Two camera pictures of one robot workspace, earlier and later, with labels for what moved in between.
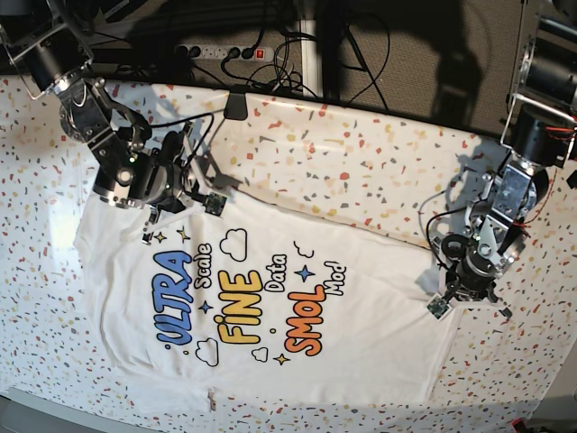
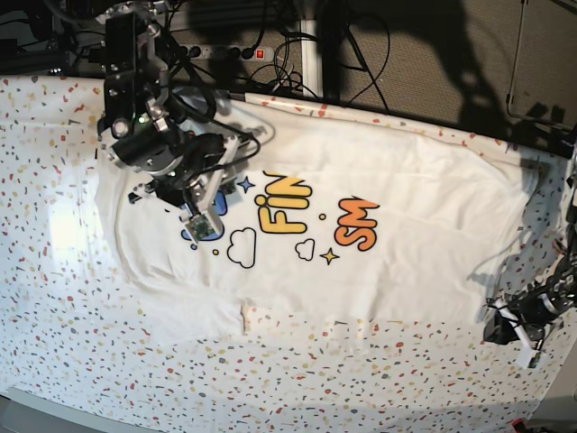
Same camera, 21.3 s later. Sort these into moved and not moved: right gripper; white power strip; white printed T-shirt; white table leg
Moved: right gripper; white printed T-shirt
Not moved: white table leg; white power strip
